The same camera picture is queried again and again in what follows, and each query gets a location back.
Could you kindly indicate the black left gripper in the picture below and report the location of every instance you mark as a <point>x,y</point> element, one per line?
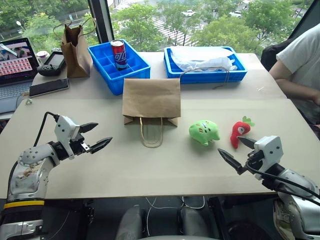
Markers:
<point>78,145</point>

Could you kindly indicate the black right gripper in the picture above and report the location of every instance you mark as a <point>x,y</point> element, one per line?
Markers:
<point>254,160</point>

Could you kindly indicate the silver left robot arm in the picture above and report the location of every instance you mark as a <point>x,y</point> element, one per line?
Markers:
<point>27,172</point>

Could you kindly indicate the person's bare forearm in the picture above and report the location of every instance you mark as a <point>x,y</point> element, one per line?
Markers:
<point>295,87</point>

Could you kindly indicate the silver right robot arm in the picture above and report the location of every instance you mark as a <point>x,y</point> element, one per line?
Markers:
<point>295,190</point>

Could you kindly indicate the flat brown paper bag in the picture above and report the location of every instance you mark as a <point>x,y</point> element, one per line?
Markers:
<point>151,100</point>

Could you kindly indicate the upright brown paper bag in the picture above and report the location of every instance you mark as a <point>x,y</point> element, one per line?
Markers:
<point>75,55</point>

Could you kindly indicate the white plastic bag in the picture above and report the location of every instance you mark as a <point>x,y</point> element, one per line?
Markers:
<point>200,58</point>

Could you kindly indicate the red strawberry plush toy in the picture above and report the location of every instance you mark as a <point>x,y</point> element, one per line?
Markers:
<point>239,132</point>

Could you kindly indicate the green plush toy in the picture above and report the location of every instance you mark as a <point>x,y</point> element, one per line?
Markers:
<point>203,131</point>

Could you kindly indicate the blue compartment crate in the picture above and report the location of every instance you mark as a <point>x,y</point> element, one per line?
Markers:
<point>125,77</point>

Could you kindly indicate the black smartphone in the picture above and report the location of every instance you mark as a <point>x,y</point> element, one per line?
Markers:
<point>48,87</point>

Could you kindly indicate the black table leg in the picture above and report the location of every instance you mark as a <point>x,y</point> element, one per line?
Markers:
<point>218,217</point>

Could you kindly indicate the small pale green clip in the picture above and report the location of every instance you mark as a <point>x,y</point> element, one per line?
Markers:
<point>29,101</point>

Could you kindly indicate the blue shallow plastic crate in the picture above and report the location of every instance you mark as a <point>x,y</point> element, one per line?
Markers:
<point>207,75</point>

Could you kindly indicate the black handheld game console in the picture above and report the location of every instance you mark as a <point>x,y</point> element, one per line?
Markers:
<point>52,63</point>

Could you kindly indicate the red soda can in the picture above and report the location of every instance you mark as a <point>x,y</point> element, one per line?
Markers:
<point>118,55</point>

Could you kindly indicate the grey rounded shape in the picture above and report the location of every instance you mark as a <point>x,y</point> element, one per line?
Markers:
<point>132,222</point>
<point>193,223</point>

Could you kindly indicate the purple lidded cup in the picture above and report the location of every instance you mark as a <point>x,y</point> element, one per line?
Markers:
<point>42,56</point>

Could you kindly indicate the black chair back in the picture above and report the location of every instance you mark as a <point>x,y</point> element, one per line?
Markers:
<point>272,55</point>

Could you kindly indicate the grey laptop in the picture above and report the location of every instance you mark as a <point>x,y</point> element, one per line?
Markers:
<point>15,65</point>

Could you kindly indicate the person in white t-shirt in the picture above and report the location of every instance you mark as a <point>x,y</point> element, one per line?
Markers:
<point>302,57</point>

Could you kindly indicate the black window pillar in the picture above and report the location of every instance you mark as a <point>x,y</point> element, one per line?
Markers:
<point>101,20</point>

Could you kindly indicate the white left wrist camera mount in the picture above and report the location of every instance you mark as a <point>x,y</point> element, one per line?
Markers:
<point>65,130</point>

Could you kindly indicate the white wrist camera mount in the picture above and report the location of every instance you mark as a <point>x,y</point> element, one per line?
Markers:
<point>65,130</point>
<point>269,151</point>

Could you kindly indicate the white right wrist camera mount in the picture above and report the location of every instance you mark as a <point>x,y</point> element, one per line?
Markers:
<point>269,151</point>

